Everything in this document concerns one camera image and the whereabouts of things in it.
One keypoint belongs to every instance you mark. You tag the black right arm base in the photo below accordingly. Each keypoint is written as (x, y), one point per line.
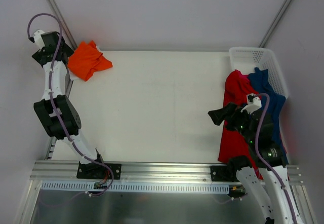
(222, 173)

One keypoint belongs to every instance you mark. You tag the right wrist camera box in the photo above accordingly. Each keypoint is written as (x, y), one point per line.
(253, 104)

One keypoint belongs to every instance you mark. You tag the blue t shirt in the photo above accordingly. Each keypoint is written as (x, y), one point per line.
(259, 82)

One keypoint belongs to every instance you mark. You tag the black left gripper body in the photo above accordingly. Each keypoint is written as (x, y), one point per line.
(66, 50)

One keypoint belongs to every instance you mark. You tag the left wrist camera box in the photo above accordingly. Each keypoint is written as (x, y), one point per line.
(37, 39)

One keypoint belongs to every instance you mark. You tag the magenta garment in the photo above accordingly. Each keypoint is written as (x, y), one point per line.
(245, 77)

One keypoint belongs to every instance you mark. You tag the aluminium mounting rail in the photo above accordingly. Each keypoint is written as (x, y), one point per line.
(131, 172)

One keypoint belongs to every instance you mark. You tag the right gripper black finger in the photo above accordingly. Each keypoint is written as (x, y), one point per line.
(231, 107)
(219, 116)

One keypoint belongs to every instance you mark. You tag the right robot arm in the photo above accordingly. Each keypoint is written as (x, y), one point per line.
(272, 196)

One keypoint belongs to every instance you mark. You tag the red t shirt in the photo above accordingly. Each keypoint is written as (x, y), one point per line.
(233, 144)

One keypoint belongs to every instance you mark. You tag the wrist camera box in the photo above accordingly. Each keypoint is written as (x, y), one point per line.
(37, 39)
(253, 104)

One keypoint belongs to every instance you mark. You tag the orange t shirt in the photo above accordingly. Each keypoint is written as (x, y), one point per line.
(88, 60)

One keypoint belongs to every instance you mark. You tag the white plastic basket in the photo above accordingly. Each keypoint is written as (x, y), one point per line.
(246, 59)

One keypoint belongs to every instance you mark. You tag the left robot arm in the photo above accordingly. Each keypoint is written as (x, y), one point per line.
(55, 111)

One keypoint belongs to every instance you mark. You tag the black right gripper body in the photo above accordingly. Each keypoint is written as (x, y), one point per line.
(232, 117)

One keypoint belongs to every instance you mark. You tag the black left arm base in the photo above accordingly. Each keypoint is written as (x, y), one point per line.
(95, 171)

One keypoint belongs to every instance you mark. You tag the white slotted cable duct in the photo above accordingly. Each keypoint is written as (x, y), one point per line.
(136, 187)

